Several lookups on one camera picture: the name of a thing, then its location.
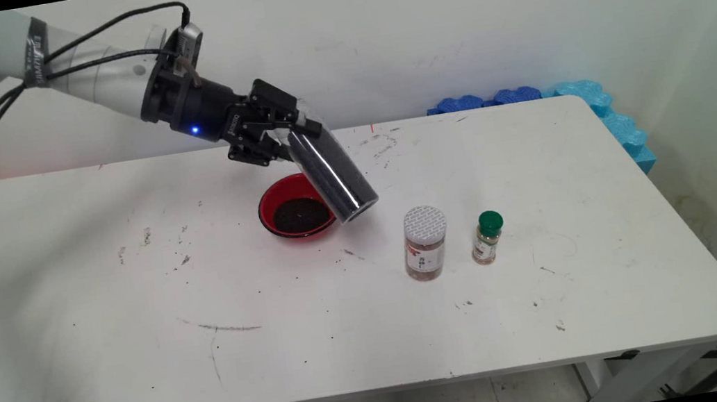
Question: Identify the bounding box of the black camera cable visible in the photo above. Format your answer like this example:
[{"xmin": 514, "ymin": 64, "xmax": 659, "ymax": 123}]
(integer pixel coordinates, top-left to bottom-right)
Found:
[{"xmin": 0, "ymin": 0, "xmax": 210, "ymax": 168}]

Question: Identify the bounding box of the black grain pile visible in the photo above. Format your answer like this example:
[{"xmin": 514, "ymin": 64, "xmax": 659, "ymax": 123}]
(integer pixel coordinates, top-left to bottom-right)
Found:
[{"xmin": 270, "ymin": 193, "xmax": 335, "ymax": 237}]

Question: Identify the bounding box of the clear jar of black grains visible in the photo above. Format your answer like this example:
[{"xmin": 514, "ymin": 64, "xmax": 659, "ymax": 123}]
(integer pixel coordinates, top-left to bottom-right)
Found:
[{"xmin": 280, "ymin": 92, "xmax": 383, "ymax": 231}]

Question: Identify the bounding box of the white table leg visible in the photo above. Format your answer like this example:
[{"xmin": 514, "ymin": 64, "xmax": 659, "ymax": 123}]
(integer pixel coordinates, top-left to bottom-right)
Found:
[{"xmin": 574, "ymin": 342, "xmax": 717, "ymax": 402}]

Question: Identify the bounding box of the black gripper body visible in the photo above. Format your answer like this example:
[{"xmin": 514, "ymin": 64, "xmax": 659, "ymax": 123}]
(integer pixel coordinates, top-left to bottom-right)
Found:
[{"xmin": 134, "ymin": 48, "xmax": 264, "ymax": 154}]

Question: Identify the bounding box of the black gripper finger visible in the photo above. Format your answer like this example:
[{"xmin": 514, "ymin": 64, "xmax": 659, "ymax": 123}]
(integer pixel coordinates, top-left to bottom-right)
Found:
[
  {"xmin": 242, "ymin": 71, "xmax": 325, "ymax": 149},
  {"xmin": 224, "ymin": 127, "xmax": 294, "ymax": 172}
]

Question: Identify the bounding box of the dark blue foam tile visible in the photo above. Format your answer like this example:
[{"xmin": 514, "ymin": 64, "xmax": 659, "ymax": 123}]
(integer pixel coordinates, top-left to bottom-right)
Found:
[
  {"xmin": 484, "ymin": 83, "xmax": 543, "ymax": 108},
  {"xmin": 426, "ymin": 92, "xmax": 486, "ymax": 116}
]

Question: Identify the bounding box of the red bowl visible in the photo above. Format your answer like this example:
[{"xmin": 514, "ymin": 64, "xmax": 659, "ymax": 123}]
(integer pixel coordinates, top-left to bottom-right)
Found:
[{"xmin": 254, "ymin": 169, "xmax": 340, "ymax": 244}]

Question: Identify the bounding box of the small spice bottle green cap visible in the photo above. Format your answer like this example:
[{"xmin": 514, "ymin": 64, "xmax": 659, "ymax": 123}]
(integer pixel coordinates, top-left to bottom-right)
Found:
[{"xmin": 466, "ymin": 209, "xmax": 510, "ymax": 267}]

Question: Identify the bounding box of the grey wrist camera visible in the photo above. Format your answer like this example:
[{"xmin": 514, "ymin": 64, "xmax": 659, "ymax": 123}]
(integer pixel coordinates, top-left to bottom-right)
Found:
[{"xmin": 169, "ymin": 21, "xmax": 208, "ymax": 69}]

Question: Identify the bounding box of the grey velcro strap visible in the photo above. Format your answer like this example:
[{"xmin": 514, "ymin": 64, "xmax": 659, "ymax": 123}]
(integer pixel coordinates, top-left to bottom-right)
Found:
[{"xmin": 16, "ymin": 15, "xmax": 57, "ymax": 89}]

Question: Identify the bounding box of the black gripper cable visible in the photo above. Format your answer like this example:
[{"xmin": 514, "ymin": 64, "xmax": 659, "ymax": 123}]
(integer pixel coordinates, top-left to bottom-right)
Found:
[{"xmin": 0, "ymin": 42, "xmax": 213, "ymax": 187}]

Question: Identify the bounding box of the light blue foam tile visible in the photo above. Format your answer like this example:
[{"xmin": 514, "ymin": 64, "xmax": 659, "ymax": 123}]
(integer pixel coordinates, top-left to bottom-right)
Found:
[{"xmin": 543, "ymin": 71, "xmax": 659, "ymax": 188}]

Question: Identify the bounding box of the spice jar with patterned lid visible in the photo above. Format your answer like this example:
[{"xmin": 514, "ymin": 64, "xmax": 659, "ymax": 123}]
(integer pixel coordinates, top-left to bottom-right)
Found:
[{"xmin": 397, "ymin": 202, "xmax": 456, "ymax": 284}]

